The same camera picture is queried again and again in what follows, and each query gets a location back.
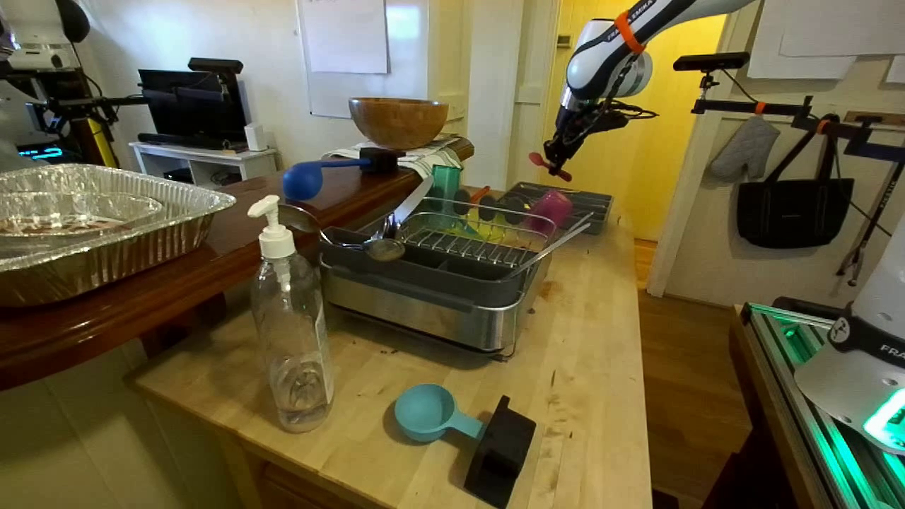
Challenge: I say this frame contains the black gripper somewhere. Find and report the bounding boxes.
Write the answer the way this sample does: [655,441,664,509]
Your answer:
[542,104,627,166]

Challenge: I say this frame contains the purple spoon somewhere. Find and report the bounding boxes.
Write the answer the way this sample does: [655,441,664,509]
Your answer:
[528,152,571,182]

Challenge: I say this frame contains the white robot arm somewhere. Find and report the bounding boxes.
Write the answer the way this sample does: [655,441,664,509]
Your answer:
[539,0,750,179]

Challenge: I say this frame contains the silver spoon in rack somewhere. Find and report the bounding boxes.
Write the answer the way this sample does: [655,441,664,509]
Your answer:
[366,237,404,264]

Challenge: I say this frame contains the black block holder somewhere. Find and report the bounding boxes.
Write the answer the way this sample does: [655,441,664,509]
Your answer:
[465,400,535,509]

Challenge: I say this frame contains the purple cup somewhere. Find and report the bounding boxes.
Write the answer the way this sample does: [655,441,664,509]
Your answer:
[528,189,571,231]

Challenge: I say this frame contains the green cup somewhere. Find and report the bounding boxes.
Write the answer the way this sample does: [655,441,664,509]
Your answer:
[432,164,462,199]

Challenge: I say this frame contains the grey oven mitt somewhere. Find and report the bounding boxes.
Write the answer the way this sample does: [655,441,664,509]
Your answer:
[708,115,780,182]

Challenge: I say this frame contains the wooden bowl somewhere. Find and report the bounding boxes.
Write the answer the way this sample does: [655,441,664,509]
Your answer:
[347,96,446,149]

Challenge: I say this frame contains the stainless steel dish rack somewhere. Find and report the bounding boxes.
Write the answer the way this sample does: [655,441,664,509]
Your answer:
[320,199,589,359]

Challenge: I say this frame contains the black hanging bag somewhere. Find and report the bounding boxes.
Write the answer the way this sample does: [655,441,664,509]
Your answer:
[735,115,855,248]

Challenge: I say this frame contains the blue measuring scoop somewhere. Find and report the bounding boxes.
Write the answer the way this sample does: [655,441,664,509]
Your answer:
[284,158,361,205]

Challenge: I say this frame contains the teal measuring cup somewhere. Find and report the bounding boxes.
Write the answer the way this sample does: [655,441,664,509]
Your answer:
[394,386,483,445]

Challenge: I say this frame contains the green lit machine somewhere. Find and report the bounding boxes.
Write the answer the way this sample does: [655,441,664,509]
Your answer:
[737,214,905,509]

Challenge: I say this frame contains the clear soap pump bottle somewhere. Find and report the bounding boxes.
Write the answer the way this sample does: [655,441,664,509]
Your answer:
[247,195,334,434]

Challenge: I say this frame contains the white side table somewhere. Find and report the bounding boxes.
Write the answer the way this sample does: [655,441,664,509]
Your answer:
[129,142,276,188]

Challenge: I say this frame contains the aluminium foil tray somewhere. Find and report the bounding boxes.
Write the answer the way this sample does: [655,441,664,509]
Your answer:
[0,164,235,308]

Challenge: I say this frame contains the dark wooden shelf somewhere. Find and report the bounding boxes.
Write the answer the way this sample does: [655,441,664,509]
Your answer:
[0,164,426,394]

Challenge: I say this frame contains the whiteboard on wall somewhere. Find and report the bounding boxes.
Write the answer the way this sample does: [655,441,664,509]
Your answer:
[299,0,391,77]

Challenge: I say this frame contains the black camera tripod rig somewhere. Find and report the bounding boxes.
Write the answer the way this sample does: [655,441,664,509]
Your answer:
[0,0,144,169]

